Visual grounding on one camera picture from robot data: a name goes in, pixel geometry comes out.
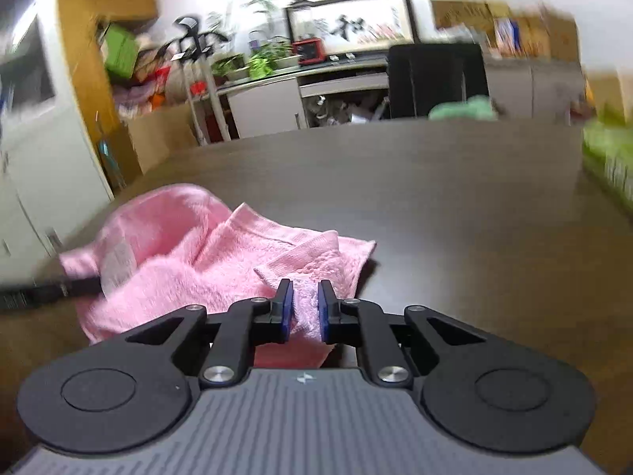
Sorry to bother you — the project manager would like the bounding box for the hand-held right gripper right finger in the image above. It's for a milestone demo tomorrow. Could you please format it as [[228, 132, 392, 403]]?
[[316, 279, 500, 389]]

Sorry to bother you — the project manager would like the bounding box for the grey low cabinet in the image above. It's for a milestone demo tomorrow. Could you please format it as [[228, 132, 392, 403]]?
[[482, 53, 590, 124]]

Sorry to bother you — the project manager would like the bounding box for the white drawer unit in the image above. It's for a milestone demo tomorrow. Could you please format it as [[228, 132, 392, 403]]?
[[226, 76, 304, 140]]

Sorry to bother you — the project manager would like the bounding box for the stack of green packets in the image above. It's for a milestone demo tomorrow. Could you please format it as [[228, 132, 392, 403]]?
[[582, 101, 633, 205]]

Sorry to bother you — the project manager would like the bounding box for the framed calligraphy picture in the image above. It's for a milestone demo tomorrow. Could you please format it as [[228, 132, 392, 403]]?
[[285, 0, 416, 56]]

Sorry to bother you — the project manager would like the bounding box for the red appliance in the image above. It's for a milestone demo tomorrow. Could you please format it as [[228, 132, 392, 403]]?
[[291, 38, 328, 65]]

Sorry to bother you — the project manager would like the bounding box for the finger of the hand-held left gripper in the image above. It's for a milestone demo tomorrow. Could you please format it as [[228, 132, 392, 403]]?
[[0, 275, 102, 314]]

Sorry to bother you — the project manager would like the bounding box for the black handlebar stand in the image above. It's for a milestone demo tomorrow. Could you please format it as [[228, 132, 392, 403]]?
[[162, 16, 229, 63]]

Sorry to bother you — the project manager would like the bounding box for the green box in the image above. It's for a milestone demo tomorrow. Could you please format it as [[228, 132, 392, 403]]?
[[101, 23, 140, 80]]

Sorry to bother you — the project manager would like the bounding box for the black office chair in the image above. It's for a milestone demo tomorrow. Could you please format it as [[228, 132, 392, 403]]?
[[387, 42, 491, 120]]

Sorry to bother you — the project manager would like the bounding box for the grey desk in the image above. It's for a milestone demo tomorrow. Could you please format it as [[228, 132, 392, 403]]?
[[215, 53, 392, 140]]

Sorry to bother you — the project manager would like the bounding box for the pink towel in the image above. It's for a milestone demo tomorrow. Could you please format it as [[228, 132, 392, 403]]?
[[58, 183, 377, 369]]

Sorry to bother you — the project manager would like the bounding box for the white glass-door cabinet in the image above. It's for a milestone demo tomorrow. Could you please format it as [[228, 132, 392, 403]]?
[[0, 0, 116, 290]]

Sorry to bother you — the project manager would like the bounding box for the row of cardboard boxes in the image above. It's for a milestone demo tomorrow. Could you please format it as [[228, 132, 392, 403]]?
[[429, 0, 580, 57]]

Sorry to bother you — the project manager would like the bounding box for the green cloth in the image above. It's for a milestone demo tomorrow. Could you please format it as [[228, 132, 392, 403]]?
[[428, 95, 498, 122]]

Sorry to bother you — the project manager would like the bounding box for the pile of colourful clothes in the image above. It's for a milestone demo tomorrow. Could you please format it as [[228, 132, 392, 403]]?
[[111, 47, 211, 116]]

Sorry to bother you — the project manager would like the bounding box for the tall green potted plant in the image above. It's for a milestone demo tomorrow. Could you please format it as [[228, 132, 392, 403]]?
[[205, 0, 288, 48]]

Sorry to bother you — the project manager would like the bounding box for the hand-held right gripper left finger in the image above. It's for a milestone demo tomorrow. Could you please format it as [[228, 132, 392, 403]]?
[[106, 278, 296, 389]]

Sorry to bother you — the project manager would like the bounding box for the brown wooden cabinet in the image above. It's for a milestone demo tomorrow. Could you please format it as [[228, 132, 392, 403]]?
[[56, 0, 174, 194]]

